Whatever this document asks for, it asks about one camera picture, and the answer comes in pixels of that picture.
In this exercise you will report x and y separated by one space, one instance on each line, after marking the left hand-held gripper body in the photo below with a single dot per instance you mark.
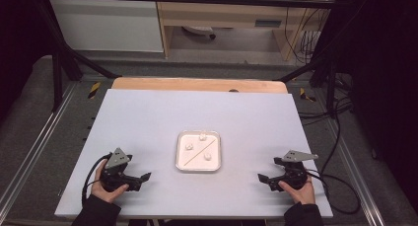
113 178

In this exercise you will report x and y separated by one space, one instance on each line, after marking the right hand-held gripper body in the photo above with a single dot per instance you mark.
294 176

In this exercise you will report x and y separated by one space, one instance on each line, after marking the small white lump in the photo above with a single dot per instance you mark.
202 136
189 146
207 156

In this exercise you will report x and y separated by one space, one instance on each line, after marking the square white tray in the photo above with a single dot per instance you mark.
197 160

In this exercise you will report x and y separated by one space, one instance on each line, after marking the person's left hand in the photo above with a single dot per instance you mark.
106 193

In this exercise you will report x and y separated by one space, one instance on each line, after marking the person's right hand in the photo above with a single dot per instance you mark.
302 193

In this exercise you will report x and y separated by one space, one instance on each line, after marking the thin brown stick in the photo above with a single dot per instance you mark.
200 153

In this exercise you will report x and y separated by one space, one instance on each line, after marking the yellow black tape strip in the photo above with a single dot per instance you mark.
306 95
94 90

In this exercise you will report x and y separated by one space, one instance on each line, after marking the wooden table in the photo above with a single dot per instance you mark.
197 85

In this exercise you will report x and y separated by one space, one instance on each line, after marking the white cabinet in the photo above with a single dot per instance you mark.
105 25

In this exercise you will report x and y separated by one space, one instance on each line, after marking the black curtain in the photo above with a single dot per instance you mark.
18 38
384 71

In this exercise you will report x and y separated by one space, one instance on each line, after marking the office chair base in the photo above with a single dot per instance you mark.
198 30

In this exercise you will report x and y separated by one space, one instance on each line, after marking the light wooden desk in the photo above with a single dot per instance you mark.
226 14

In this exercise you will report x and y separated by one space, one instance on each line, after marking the aluminium floor rail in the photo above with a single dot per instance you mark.
356 176
36 147

